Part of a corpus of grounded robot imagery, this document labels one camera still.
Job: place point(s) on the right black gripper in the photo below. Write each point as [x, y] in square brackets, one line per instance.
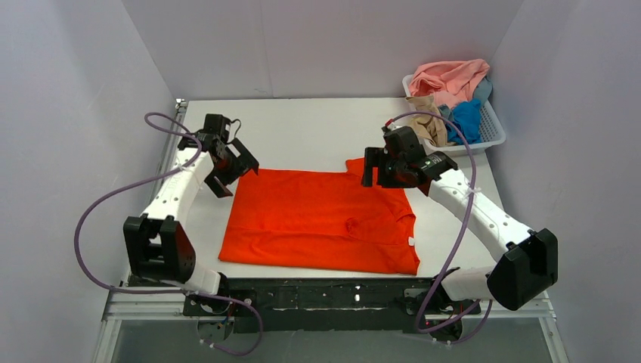
[382, 167]

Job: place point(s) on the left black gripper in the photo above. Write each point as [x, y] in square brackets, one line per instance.
[233, 166]

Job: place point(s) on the orange t shirt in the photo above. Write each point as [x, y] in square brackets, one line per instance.
[325, 220]

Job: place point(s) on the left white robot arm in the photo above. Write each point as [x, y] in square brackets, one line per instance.
[156, 241]

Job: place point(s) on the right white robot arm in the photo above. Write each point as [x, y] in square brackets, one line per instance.
[526, 261]

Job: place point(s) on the beige t shirt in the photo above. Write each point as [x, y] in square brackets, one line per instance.
[430, 128]

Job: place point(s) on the blue t shirt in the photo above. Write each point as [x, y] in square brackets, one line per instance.
[466, 116]

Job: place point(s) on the pink t shirt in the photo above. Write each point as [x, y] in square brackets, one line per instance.
[448, 82]

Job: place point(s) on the white plastic laundry basket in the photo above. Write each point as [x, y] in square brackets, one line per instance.
[491, 130]

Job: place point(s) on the grey teal t shirt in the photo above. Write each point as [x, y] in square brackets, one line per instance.
[481, 93]

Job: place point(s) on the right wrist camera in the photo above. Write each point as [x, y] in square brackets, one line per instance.
[403, 149]

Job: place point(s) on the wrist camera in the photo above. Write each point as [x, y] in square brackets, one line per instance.
[226, 129]
[403, 149]

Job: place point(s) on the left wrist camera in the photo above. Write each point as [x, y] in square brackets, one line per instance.
[226, 129]

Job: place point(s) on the aluminium frame rail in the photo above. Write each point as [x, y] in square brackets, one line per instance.
[317, 134]

